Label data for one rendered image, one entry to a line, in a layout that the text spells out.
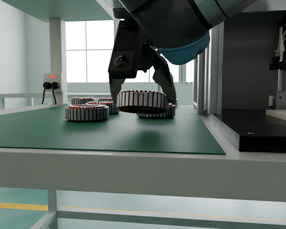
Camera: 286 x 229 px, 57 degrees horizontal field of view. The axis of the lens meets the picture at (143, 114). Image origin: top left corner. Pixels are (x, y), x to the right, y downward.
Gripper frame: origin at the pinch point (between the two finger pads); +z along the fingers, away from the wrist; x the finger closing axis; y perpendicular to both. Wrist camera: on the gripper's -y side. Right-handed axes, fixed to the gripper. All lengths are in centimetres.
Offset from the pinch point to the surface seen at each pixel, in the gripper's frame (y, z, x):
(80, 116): 0.0, 3.5, 16.1
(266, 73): 29.6, 8.0, -30.0
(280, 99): 14.9, 7.7, -31.1
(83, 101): 45, 28, 42
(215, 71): 14.3, -0.7, -15.2
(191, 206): 71, 132, -2
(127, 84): 547, 295, 201
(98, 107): 3.4, 3.2, 12.7
